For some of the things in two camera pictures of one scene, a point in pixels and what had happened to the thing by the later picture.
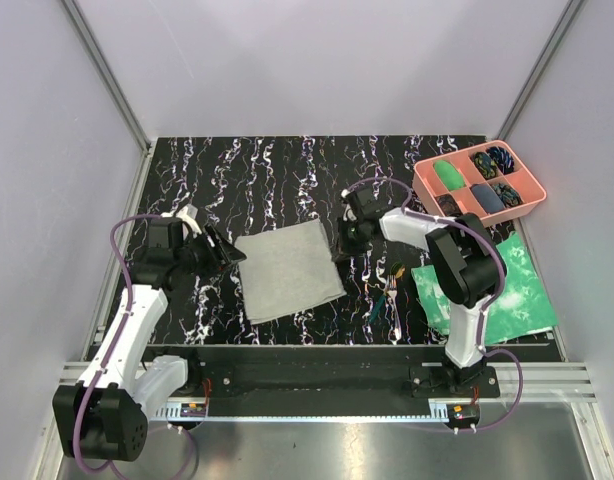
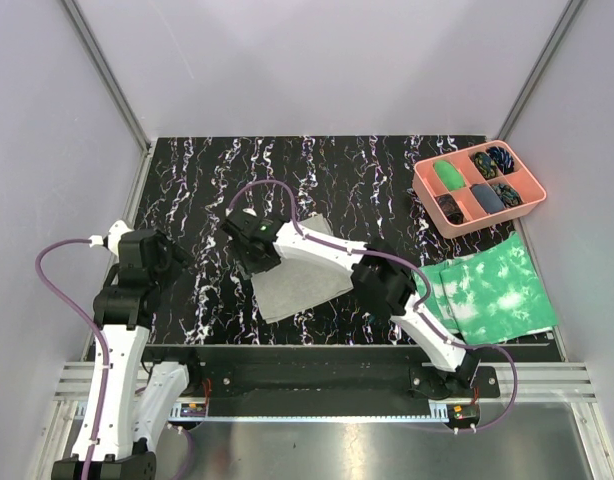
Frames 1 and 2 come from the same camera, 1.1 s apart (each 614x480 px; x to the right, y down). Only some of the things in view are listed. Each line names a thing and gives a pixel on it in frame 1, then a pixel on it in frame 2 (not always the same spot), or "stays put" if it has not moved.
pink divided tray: [490, 181] stays put
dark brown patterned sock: [448, 205] stays put
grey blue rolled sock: [487, 198] stays put
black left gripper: [228, 252] to [178, 258]
